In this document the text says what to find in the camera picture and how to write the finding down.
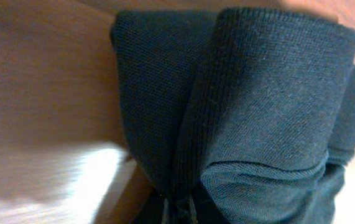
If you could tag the black polo shirt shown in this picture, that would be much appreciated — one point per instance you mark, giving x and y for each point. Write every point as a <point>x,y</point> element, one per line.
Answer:
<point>257,104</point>

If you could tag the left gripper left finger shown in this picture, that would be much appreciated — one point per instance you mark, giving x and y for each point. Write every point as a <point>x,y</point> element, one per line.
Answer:
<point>154,210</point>

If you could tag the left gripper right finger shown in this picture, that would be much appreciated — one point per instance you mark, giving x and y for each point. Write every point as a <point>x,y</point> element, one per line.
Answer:
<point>205,208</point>

